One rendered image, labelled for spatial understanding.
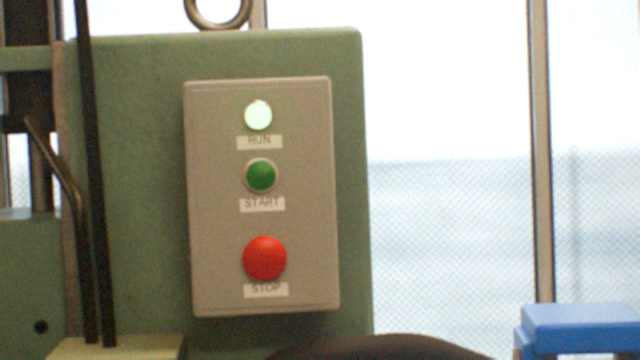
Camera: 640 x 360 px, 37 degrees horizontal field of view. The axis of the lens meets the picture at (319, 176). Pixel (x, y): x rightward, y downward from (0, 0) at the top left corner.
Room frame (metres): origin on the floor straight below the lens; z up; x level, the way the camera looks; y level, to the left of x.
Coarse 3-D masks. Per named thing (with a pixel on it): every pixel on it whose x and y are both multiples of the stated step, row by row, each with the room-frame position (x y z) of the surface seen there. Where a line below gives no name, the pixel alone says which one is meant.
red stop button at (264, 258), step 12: (252, 240) 0.64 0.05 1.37; (264, 240) 0.64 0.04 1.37; (276, 240) 0.64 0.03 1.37; (252, 252) 0.64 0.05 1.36; (264, 252) 0.64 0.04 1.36; (276, 252) 0.64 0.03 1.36; (252, 264) 0.64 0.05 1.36; (264, 264) 0.64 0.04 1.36; (276, 264) 0.64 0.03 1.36; (252, 276) 0.64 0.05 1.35; (264, 276) 0.64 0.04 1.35; (276, 276) 0.64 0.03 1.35
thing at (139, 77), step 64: (128, 64) 0.70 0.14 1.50; (192, 64) 0.70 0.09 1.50; (256, 64) 0.71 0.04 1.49; (320, 64) 0.71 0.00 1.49; (128, 128) 0.70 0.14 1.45; (128, 192) 0.70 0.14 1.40; (128, 256) 0.70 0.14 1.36; (128, 320) 0.70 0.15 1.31; (192, 320) 0.70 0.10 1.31; (256, 320) 0.71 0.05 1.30; (320, 320) 0.71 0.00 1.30
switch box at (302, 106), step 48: (192, 96) 0.64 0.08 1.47; (240, 96) 0.64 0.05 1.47; (288, 96) 0.65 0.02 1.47; (192, 144) 0.64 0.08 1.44; (288, 144) 0.65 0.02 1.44; (192, 192) 0.64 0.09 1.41; (240, 192) 0.64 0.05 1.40; (288, 192) 0.65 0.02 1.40; (192, 240) 0.65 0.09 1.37; (240, 240) 0.64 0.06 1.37; (288, 240) 0.65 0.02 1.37; (336, 240) 0.65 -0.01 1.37; (240, 288) 0.64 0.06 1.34; (288, 288) 0.65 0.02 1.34; (336, 288) 0.65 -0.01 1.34
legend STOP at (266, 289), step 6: (282, 282) 0.65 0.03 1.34; (246, 288) 0.64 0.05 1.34; (252, 288) 0.64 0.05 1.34; (258, 288) 0.65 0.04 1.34; (264, 288) 0.65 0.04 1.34; (270, 288) 0.65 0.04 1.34; (276, 288) 0.65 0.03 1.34; (282, 288) 0.65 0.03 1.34; (246, 294) 0.64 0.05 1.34; (252, 294) 0.64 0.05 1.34; (258, 294) 0.65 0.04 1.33; (264, 294) 0.65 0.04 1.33; (270, 294) 0.65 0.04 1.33; (276, 294) 0.65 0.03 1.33; (282, 294) 0.65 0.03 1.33; (288, 294) 0.65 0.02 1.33
